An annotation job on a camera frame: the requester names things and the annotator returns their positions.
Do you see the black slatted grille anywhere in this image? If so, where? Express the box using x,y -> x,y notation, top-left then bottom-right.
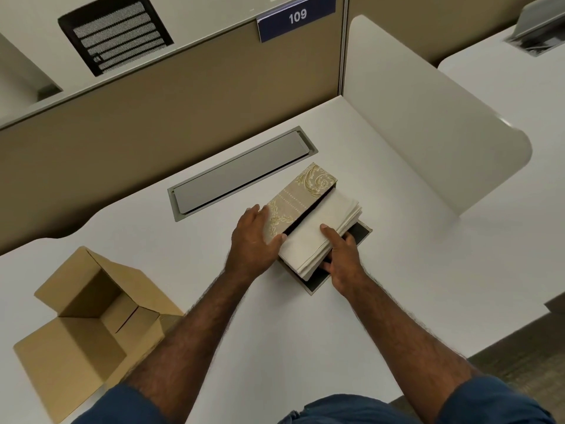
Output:
57,0 -> 175,77

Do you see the grey desk cable tray cover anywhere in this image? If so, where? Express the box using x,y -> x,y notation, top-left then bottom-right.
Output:
167,125 -> 318,223

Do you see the grey open cable flap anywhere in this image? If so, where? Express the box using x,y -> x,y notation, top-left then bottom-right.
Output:
505,0 -> 565,57

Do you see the white desk divider panel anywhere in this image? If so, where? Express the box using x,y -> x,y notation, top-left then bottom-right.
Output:
342,14 -> 533,217

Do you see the person's left forearm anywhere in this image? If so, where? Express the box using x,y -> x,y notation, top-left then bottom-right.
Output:
118,262 -> 267,424

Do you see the person's left hand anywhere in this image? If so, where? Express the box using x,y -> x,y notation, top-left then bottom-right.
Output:
225,204 -> 288,279

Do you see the stack of white napkins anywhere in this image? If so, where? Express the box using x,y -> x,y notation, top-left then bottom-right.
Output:
278,190 -> 363,279

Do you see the blue number sign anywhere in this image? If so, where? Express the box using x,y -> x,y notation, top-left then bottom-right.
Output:
257,0 -> 337,44

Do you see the beige partition wall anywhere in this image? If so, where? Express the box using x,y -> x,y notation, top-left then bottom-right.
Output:
0,0 -> 350,256
349,0 -> 532,67

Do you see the blue shirt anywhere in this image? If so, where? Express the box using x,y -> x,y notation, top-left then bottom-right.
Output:
66,375 -> 558,424

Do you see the person's right forearm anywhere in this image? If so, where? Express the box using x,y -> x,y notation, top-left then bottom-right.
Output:
330,273 -> 482,415

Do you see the beige gold patterned box lid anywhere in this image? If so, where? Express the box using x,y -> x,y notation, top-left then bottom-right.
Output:
263,162 -> 339,243

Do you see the open brown cardboard box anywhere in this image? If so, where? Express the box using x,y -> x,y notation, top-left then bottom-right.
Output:
13,246 -> 185,424

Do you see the person's right hand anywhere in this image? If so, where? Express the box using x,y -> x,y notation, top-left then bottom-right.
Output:
320,223 -> 371,299

